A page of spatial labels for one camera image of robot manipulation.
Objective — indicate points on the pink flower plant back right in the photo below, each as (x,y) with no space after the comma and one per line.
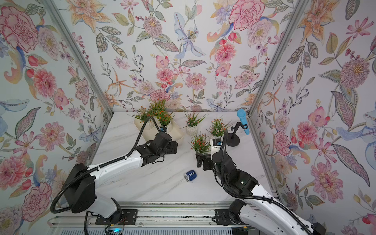
(217,127)

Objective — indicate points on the orange flower potted plant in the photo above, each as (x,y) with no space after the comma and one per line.
(156,108)

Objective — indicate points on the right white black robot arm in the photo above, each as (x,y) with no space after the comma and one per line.
(241,186)

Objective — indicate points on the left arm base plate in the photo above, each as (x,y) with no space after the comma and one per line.
(123,217)

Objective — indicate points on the left aluminium corner post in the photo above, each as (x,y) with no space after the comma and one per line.
(78,56)

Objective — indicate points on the blue microphone on stand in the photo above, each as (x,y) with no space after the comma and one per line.
(233,139)

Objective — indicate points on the red flower potted plant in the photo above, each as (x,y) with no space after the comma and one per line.
(201,144)
(165,119)

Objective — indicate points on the blue silver small cylinder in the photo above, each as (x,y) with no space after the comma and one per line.
(190,175)

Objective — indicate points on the right aluminium corner post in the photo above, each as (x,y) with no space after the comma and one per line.
(276,59)

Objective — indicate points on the cream rectangular storage box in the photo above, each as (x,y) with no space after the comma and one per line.
(150,130)

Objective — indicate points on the aluminium front rail frame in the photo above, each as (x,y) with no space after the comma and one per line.
(176,217)

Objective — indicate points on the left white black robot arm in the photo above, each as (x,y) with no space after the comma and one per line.
(79,194)

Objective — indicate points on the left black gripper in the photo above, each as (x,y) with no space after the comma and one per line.
(173,146)

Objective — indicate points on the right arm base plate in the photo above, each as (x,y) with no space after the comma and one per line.
(228,217)

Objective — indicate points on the pink flower potted plant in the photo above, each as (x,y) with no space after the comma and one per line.
(142,115)

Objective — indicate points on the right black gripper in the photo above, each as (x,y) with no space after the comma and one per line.
(203,158)

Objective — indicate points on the aluminium corner post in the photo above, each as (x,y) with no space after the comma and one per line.
(276,59)
(78,56)

